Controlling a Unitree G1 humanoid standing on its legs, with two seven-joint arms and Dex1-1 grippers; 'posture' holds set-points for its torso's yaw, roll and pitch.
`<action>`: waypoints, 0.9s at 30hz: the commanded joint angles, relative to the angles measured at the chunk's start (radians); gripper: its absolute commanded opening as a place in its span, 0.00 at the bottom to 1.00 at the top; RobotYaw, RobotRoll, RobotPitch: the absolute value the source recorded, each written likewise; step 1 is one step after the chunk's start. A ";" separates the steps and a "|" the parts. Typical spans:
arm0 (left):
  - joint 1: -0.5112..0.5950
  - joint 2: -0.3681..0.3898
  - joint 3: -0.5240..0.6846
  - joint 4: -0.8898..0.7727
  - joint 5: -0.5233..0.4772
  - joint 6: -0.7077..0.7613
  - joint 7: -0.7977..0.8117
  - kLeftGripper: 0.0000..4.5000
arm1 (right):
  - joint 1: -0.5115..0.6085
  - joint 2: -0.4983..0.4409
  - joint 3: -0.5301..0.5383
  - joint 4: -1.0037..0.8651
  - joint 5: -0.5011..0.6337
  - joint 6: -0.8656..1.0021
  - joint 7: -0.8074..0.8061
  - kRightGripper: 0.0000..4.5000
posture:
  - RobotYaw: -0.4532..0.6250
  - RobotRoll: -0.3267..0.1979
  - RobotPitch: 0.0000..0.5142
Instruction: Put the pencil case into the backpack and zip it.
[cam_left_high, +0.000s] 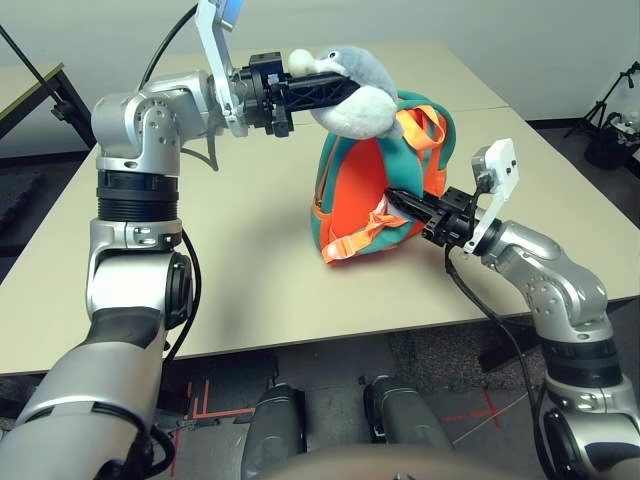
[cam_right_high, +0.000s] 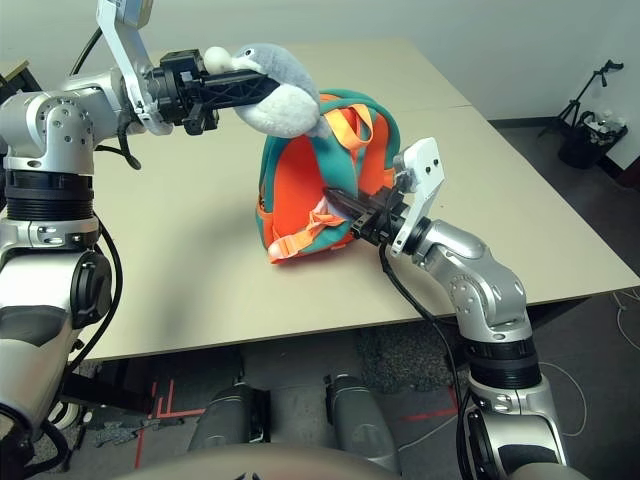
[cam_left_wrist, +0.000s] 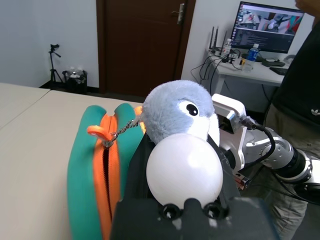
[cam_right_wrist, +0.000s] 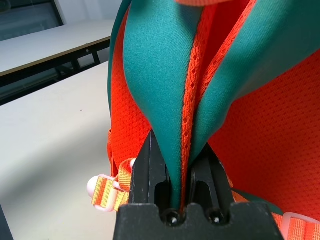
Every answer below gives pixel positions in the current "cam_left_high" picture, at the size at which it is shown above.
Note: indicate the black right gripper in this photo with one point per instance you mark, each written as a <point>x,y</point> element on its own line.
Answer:
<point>450,220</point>

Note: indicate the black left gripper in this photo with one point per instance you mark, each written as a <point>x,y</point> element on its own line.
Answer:
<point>265,95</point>

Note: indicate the grey white plush toy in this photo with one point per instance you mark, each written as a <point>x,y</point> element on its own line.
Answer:
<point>360,100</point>

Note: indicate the orange and teal backpack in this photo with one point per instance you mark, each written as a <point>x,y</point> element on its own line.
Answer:
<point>360,185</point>

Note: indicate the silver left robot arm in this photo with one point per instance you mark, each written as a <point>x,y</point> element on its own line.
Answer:
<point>135,130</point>

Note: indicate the black table foot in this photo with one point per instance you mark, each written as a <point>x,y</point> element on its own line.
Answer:
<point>507,350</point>

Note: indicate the black floor bag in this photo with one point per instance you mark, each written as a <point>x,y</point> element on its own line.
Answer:
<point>612,147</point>

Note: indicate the grey robot right leg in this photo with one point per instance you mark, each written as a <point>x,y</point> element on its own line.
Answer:
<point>405,415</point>

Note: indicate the grey robot leg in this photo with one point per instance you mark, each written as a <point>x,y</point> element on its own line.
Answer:
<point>405,415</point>
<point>275,430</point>

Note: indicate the black tripod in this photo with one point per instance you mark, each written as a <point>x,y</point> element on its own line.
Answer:
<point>607,95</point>

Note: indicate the grey robot torso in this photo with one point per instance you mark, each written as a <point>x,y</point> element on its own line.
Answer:
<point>400,465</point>

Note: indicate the grey robot left leg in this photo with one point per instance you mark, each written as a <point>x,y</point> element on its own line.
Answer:
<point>275,430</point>

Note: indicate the black pole with clamp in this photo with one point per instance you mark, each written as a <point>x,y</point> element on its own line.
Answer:
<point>59,111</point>

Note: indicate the black foam mat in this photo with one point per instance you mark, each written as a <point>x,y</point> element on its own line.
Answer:
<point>17,200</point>

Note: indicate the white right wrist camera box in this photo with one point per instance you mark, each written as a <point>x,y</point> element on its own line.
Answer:
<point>502,165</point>

